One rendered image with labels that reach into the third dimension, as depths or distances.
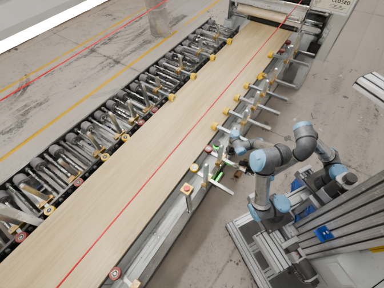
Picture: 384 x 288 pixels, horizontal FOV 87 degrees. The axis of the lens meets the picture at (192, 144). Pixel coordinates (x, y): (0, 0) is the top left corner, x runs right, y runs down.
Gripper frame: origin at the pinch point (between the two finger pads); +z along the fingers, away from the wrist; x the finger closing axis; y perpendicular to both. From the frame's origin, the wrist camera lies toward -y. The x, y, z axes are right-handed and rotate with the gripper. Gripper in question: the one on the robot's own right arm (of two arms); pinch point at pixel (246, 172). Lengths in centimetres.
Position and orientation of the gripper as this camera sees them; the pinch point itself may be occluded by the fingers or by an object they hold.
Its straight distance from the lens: 198.5
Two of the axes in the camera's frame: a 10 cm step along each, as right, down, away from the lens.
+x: 5.6, -7.0, 4.5
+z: 0.4, 5.6, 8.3
